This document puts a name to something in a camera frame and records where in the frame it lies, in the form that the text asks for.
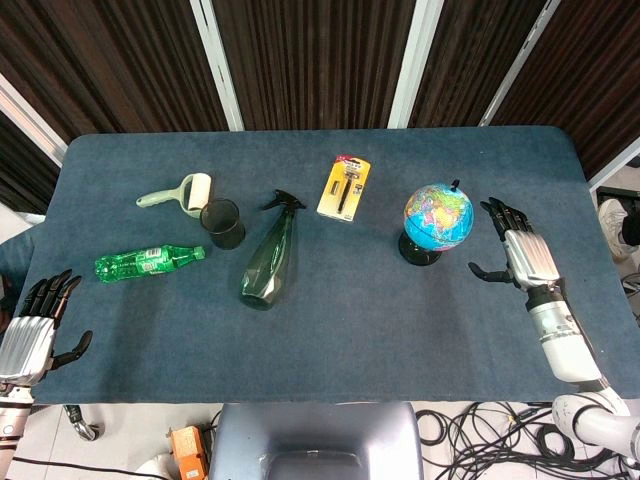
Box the green plastic soda bottle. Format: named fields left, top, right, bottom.
left=94, top=244, right=207, bottom=287

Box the black mesh pen cup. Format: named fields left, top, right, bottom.
left=199, top=198, right=247, bottom=250

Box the small blue desk globe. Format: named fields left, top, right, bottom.
left=397, top=179, right=475, bottom=267

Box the blue tablecloth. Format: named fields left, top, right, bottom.
left=0, top=124, right=619, bottom=405

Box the metal table leg caster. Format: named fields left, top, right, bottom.
left=63, top=403, right=104, bottom=442

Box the white sneaker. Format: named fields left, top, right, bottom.
left=598, top=198, right=632, bottom=261

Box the white partition post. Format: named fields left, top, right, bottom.
left=387, top=0, right=445, bottom=129
left=478, top=0, right=561, bottom=127
left=589, top=144, right=640, bottom=191
left=0, top=74, right=69, bottom=166
left=189, top=0, right=245, bottom=132

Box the orange device box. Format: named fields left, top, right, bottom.
left=168, top=425, right=210, bottom=480

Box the pale green lint roller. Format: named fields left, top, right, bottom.
left=135, top=172, right=213, bottom=220

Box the razor in yellow blister pack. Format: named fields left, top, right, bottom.
left=316, top=154, right=372, bottom=223

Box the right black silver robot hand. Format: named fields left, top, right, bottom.
left=467, top=196, right=562, bottom=292

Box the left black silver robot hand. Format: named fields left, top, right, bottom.
left=0, top=268, right=94, bottom=389

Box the black cable tangle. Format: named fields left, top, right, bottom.
left=414, top=399, right=640, bottom=480

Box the grey robot torso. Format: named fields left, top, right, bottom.
left=207, top=402, right=425, bottom=480

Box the dark green spray bottle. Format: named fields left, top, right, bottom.
left=240, top=188, right=307, bottom=311

